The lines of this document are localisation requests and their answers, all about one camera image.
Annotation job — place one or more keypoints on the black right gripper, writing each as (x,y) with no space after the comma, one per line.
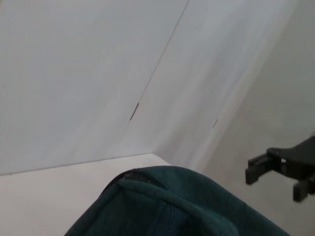
(300,162)

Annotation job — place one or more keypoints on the dark teal fabric bag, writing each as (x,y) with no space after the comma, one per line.
(172,209)

